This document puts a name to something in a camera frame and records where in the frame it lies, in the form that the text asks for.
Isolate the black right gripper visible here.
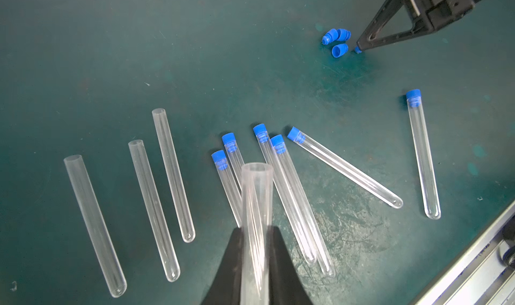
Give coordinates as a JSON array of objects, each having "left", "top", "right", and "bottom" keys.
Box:
[{"left": 356, "top": 0, "right": 482, "bottom": 51}]

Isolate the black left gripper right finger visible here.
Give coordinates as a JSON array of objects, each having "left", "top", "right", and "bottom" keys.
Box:
[{"left": 269, "top": 226, "right": 312, "bottom": 305}]

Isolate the test tube with blue stopper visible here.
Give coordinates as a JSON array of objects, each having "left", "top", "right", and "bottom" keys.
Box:
[
  {"left": 152, "top": 108, "right": 196, "bottom": 243},
  {"left": 211, "top": 150, "right": 243, "bottom": 228},
  {"left": 222, "top": 133, "right": 244, "bottom": 188},
  {"left": 271, "top": 135, "right": 336, "bottom": 278},
  {"left": 253, "top": 124, "right": 317, "bottom": 266},
  {"left": 240, "top": 162, "right": 273, "bottom": 304},
  {"left": 128, "top": 140, "right": 181, "bottom": 282},
  {"left": 64, "top": 155, "right": 127, "bottom": 298},
  {"left": 406, "top": 89, "right": 441, "bottom": 220},
  {"left": 287, "top": 127, "right": 404, "bottom": 209}
]

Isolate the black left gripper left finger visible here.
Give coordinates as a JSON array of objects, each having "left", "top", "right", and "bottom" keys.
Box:
[{"left": 201, "top": 228, "right": 244, "bottom": 305}]

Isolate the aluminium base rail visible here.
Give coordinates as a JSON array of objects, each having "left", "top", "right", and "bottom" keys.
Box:
[{"left": 411, "top": 203, "right": 514, "bottom": 304}]

